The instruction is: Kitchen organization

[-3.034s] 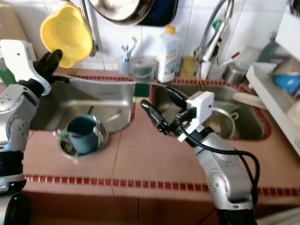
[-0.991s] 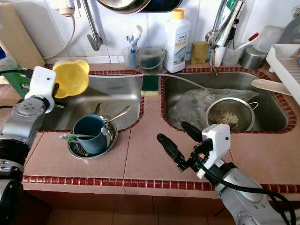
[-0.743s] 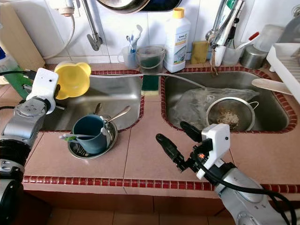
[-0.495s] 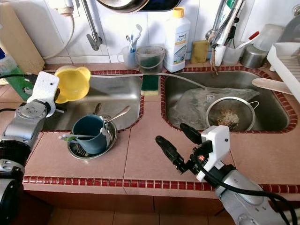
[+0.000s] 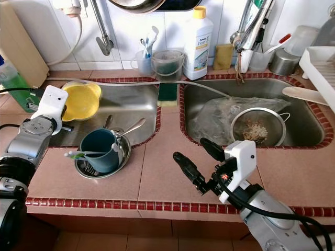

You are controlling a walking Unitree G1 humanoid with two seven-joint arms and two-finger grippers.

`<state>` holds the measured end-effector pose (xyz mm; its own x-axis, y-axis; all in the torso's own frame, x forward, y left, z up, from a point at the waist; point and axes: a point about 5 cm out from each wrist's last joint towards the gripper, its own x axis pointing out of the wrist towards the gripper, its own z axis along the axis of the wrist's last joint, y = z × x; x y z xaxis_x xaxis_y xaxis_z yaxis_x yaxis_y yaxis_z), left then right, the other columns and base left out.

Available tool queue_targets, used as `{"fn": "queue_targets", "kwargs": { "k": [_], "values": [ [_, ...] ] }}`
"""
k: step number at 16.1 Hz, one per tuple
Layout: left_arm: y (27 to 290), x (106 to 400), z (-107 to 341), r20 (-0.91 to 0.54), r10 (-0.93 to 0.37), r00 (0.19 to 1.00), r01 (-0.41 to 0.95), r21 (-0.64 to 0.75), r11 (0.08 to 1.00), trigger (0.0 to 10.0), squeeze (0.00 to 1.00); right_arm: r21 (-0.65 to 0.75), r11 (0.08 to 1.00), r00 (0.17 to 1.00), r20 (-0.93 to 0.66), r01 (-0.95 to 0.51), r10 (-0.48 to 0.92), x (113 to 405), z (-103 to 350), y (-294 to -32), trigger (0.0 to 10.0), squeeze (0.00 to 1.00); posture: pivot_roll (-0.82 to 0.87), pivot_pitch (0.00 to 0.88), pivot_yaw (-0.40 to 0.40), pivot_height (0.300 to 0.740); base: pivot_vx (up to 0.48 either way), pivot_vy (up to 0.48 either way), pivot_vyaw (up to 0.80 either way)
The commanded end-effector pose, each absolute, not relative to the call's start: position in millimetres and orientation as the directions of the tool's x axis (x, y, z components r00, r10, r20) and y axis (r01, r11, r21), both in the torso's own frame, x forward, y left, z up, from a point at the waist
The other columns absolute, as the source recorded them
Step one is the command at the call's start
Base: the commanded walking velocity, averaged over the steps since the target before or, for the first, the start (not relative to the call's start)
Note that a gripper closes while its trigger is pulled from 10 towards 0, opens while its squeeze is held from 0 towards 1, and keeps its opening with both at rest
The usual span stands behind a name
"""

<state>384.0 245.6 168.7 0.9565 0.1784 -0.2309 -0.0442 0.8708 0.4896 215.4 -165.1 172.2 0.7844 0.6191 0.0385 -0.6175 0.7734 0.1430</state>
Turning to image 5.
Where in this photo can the metal mesh strainer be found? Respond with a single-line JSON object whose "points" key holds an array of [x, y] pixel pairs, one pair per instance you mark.
{"points": [[275, 123]]}

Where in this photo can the beige water filter box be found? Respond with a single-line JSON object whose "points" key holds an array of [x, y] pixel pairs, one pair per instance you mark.
{"points": [[21, 47]]}

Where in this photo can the wooden spatula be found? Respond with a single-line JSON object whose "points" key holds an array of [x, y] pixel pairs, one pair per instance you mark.
{"points": [[301, 95]]}

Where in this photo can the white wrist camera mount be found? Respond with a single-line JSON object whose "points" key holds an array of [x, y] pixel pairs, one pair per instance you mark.
{"points": [[51, 104], [241, 154]]}

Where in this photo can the teal plastic cup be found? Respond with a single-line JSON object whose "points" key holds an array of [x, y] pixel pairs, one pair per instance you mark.
{"points": [[97, 164]]}

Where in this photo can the yellow sponge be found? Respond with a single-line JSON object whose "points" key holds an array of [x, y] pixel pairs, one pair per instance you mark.
{"points": [[223, 56]]}

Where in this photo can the white blue toothbrush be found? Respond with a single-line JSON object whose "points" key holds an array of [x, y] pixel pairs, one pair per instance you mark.
{"points": [[153, 35]]}

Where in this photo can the green sponge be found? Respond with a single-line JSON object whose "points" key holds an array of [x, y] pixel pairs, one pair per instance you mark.
{"points": [[167, 93]]}

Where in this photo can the green dish soap bottle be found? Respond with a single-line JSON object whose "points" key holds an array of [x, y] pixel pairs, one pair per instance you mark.
{"points": [[15, 83]]}

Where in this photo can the stainless steel cup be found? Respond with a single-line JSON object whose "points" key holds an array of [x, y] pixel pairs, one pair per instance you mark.
{"points": [[282, 63]]}

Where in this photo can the chrome sink faucet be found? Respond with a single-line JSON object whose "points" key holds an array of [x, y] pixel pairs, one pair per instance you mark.
{"points": [[254, 26]]}

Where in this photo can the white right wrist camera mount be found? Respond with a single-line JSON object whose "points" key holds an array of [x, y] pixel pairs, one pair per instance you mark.
{"points": [[241, 154]]}

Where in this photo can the white tap unit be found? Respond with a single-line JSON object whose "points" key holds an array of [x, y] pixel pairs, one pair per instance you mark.
{"points": [[73, 9]]}

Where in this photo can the stainless steel bowl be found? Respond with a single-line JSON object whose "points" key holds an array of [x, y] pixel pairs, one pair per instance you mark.
{"points": [[125, 154]]}

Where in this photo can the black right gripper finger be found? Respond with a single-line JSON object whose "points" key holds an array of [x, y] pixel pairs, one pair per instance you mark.
{"points": [[213, 149], [189, 169]]}

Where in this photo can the clear toothbrush cup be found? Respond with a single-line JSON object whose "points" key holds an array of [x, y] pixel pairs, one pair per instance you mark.
{"points": [[142, 67]]}

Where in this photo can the clear plastic bag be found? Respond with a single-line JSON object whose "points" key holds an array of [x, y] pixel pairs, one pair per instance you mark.
{"points": [[209, 117]]}

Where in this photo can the yellow plastic bowl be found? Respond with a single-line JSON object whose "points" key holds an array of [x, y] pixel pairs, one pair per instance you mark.
{"points": [[81, 102]]}

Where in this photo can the white yellow-capped detergent bottle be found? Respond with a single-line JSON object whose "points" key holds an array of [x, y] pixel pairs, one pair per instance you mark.
{"points": [[198, 52]]}

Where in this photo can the white dish rack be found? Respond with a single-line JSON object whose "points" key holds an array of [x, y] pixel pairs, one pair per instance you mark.
{"points": [[319, 68]]}

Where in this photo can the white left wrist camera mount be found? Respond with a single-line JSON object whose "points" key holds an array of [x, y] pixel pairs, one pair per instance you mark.
{"points": [[51, 104]]}

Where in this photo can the metal spoon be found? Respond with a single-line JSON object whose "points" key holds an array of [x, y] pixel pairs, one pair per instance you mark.
{"points": [[136, 124]]}

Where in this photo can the small steel sink basin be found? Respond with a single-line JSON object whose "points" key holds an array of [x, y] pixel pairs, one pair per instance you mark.
{"points": [[125, 102]]}

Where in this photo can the white teal toothbrush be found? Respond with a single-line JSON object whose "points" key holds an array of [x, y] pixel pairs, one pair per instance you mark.
{"points": [[84, 153]]}

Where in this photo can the hanging metal pan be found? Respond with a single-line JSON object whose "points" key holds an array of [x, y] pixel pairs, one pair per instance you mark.
{"points": [[136, 4]]}

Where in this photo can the clear plastic container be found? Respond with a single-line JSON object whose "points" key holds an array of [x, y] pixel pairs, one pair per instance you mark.
{"points": [[301, 39]]}

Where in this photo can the clear small bucket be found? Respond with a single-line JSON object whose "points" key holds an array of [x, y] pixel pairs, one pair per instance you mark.
{"points": [[167, 65]]}

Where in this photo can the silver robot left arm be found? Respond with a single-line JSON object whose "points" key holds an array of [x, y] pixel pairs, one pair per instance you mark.
{"points": [[34, 138]]}

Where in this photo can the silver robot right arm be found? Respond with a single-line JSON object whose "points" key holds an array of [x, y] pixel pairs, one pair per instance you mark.
{"points": [[267, 219]]}

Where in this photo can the grey wall faucet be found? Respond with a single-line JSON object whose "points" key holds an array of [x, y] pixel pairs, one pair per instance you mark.
{"points": [[104, 44]]}

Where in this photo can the clear plastic tumbler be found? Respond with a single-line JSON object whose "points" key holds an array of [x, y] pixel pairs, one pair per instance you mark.
{"points": [[259, 61]]}

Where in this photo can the large steel sink basin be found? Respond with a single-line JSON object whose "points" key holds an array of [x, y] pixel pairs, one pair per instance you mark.
{"points": [[303, 125]]}

